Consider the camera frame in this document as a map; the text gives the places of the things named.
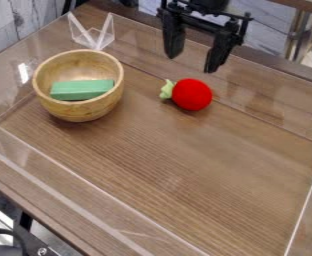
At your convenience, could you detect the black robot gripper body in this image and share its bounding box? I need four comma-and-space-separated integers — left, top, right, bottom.
157, 0, 253, 37

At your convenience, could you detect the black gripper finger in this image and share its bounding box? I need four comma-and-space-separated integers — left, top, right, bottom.
161, 11, 185, 59
204, 21, 243, 73

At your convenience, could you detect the red plush fruit green leaf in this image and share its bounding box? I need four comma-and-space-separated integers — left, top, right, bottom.
159, 78, 213, 111

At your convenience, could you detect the metal table leg background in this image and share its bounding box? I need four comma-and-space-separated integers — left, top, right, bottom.
284, 10, 312, 63

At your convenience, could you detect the wooden bowl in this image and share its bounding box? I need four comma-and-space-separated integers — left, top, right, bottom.
32, 49, 124, 122

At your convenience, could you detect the green rectangular block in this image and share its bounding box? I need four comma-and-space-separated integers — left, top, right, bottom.
50, 79, 115, 101

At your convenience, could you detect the black table frame bracket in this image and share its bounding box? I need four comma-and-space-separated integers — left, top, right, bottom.
13, 211, 60, 256

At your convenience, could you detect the black cable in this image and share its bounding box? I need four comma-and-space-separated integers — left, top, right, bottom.
0, 227, 22, 256

